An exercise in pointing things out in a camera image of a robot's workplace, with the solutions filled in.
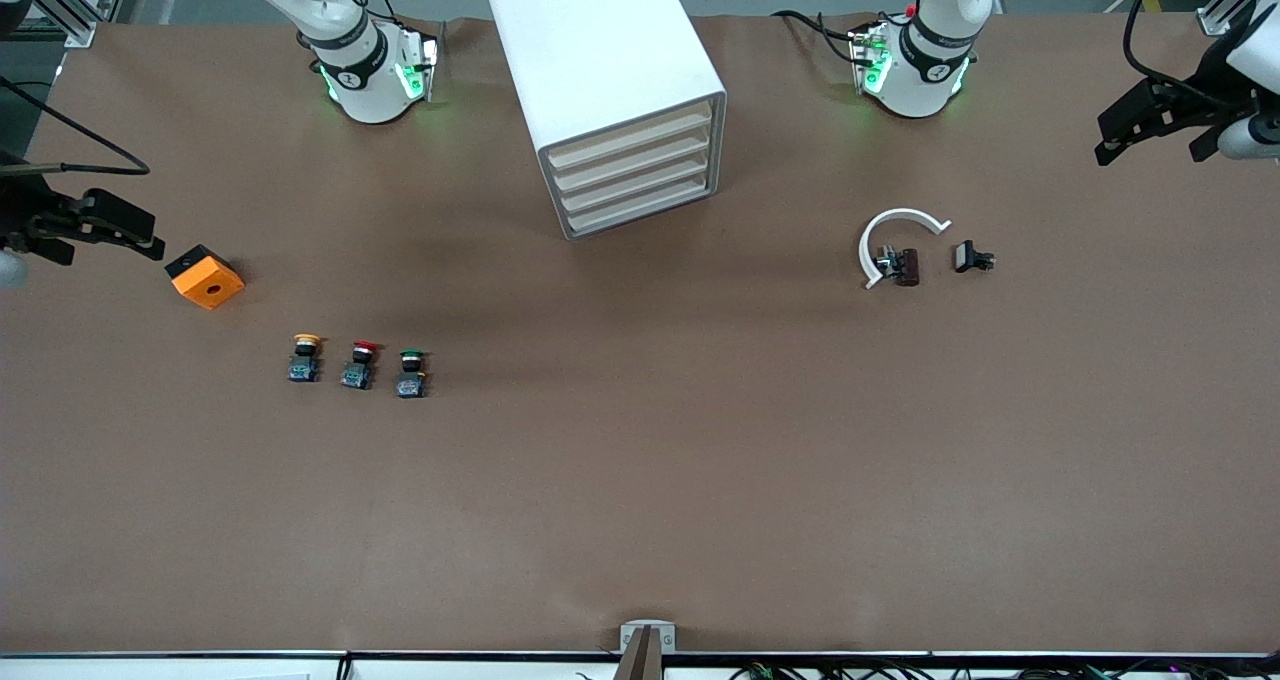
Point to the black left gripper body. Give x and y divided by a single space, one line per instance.
1192 106

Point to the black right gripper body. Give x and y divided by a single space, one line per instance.
22 210

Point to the green push button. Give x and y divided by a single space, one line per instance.
411 385

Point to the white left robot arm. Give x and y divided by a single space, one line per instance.
925 70

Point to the yellow push button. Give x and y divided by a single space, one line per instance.
303 368

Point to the red push button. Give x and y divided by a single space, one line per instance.
356 375

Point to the orange cube with hole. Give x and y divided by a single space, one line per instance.
195 290

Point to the small black clip part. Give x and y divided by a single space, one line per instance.
966 257

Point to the brown terminal block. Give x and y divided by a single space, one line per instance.
907 266

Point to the brown table cover sheet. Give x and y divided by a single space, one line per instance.
640 480

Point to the brown upright bar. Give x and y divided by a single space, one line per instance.
640 660

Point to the grey metal bracket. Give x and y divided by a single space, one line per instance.
625 630

